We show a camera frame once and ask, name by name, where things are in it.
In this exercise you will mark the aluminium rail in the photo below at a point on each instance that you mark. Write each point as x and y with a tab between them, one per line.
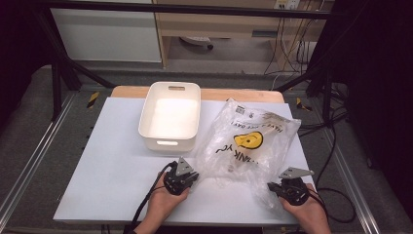
35	152
354	182

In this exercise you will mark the white plastic storage bin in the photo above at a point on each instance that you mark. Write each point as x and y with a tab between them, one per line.
168	143

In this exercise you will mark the white cabinet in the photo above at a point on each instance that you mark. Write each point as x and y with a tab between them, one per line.
107	35

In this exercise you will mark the black metal frame bar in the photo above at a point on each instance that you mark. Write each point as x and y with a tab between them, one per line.
195	9

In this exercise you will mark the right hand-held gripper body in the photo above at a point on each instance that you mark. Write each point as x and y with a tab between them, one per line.
295	190

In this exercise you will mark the black metal stand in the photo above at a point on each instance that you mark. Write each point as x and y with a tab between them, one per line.
326	91
56	81

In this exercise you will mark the clear plastic smiley bag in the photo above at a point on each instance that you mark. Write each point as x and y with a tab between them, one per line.
224	152

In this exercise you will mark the white table board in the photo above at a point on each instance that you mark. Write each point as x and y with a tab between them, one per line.
113	182

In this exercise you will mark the wall power outlet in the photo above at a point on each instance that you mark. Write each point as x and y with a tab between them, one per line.
287	4

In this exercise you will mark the person's right hand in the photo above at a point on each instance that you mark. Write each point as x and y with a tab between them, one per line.
308	213

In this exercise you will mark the chair base with caster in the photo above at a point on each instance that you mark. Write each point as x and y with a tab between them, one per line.
198	41

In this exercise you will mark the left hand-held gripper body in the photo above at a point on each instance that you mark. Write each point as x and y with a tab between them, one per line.
177	182

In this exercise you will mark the person's left hand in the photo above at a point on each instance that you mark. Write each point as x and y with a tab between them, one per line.
162	204

